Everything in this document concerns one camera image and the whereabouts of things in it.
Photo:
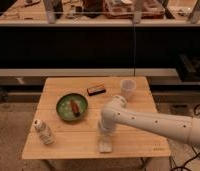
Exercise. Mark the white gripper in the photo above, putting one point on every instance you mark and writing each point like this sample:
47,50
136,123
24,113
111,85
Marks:
106,129

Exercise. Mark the white sponge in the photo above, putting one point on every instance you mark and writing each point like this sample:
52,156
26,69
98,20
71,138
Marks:
105,145

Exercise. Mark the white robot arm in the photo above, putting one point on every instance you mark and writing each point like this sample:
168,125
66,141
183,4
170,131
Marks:
183,129

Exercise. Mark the brown rectangular eraser block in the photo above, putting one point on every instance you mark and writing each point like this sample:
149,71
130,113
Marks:
95,90

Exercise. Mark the brown bottle in bowl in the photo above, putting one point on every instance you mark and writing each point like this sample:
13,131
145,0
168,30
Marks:
75,108

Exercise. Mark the clear plastic cup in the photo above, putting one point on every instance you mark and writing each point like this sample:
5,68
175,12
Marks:
127,87

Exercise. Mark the wooden table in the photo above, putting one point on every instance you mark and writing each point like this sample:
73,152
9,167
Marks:
76,144

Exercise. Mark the green bowl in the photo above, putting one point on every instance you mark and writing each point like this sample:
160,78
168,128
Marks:
63,107

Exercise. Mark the white plastic bottle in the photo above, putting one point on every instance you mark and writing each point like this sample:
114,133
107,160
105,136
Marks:
43,131

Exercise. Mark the black box on shelf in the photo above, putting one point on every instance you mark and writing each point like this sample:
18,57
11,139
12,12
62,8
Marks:
188,68

